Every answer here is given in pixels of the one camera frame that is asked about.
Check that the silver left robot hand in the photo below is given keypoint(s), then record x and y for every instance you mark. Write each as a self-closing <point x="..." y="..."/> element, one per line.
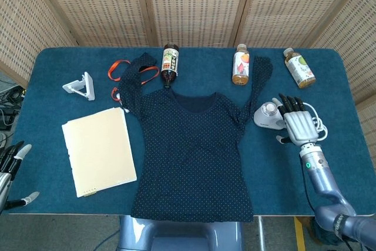
<point x="6" y="180"/>

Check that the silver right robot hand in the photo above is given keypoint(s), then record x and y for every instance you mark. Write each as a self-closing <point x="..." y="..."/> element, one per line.
<point x="299" y="126"/>

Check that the white garment steamer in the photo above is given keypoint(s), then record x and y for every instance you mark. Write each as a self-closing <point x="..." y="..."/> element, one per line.
<point x="264" y="115"/>

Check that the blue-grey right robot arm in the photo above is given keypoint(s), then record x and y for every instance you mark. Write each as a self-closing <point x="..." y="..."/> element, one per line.
<point x="320" y="180"/>

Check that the navy dotted long-sleeve shirt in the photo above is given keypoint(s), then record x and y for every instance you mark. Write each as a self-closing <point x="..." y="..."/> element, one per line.
<point x="182" y="145"/>

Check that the teal table cover cloth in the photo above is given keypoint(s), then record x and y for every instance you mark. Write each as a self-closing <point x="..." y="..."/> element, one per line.
<point x="282" y="174"/>

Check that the green label tea bottle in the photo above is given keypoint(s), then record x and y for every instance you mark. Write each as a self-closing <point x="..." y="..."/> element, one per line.
<point x="299" y="68"/>

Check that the orange label tea bottle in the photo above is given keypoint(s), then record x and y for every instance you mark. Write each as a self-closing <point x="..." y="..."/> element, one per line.
<point x="241" y="66"/>

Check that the cream loose-leaf binder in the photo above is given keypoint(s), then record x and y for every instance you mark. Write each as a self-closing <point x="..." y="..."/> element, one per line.
<point x="100" y="151"/>

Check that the yellow floor tape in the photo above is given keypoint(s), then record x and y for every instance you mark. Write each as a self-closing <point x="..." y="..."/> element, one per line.
<point x="299" y="233"/>

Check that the white table leg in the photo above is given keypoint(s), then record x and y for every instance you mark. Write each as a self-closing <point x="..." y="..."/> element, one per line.
<point x="260" y="233"/>

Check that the white folding phone stand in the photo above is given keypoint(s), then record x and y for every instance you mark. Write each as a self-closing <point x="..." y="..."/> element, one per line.
<point x="88" y="86"/>

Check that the dark brown drink bottle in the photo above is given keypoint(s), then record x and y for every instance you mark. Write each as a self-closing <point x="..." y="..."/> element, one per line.
<point x="170" y="66"/>

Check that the blue-grey robot torso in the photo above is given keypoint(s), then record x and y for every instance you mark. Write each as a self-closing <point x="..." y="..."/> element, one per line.
<point x="182" y="233"/>

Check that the woven wicker folding screen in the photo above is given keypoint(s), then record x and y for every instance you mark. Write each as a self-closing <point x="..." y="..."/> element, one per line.
<point x="194" y="7"/>

